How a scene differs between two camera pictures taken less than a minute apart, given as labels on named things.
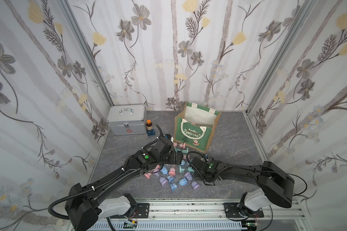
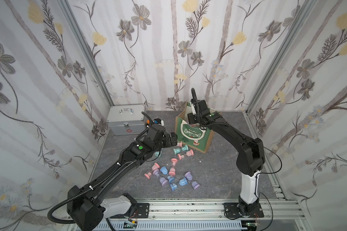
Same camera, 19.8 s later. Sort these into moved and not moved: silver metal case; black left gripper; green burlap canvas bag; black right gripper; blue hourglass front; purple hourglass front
Moved: black right gripper; black left gripper
Not moved: blue hourglass front; purple hourglass front; green burlap canvas bag; silver metal case
